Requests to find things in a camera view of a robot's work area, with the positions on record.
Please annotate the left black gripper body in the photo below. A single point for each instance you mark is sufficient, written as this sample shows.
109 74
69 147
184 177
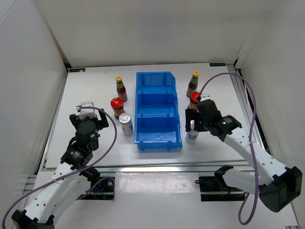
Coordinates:
95 145

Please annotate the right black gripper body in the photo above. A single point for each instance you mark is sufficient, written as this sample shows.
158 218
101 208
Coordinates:
203 124

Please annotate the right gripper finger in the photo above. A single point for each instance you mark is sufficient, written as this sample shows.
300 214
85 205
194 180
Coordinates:
190 115
202 124

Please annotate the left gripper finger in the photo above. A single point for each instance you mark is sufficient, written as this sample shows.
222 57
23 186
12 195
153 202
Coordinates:
75 120
103 122

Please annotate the silver can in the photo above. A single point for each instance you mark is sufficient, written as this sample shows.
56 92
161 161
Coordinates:
191 136
126 124

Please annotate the red-lid sauce jar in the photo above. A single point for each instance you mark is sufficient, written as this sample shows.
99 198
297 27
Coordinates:
117 106
195 98

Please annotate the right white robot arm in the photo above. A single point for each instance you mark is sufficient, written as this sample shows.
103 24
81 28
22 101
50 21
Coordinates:
276 184

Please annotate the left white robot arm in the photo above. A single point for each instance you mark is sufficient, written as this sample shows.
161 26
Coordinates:
73 179

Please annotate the right tall sauce bottle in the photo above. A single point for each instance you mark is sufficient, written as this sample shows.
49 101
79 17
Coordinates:
192 86

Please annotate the tall sauce bottle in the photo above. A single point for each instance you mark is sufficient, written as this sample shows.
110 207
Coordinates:
121 90
192 86

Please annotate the left tall sauce bottle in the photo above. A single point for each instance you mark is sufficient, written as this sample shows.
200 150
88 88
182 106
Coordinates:
121 90

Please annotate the blue three-compartment plastic bin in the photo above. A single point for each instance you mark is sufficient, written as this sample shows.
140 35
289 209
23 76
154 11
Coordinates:
157 121

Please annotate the left black corner label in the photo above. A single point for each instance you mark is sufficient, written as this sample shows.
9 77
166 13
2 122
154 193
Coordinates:
77 70

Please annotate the black corner label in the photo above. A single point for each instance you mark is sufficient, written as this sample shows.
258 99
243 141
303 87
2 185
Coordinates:
217 64
77 70

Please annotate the right black corner label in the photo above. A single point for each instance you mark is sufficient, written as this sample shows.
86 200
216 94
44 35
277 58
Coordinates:
217 64

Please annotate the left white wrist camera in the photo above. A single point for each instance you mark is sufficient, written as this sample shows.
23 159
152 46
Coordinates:
86 110

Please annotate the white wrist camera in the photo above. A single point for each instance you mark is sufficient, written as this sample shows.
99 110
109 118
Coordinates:
203 97
86 110

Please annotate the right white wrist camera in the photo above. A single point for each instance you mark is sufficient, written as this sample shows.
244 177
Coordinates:
203 97

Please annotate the front aluminium rail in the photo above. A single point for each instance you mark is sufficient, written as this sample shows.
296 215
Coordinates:
199 167

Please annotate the aluminium rail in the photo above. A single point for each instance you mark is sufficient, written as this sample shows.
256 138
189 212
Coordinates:
241 106
199 167

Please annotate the right aluminium rail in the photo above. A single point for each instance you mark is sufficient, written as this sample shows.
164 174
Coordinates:
241 106

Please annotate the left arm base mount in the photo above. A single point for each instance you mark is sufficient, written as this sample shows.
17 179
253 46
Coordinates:
102 189

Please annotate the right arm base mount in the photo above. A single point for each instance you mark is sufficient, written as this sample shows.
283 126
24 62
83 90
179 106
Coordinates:
210 191

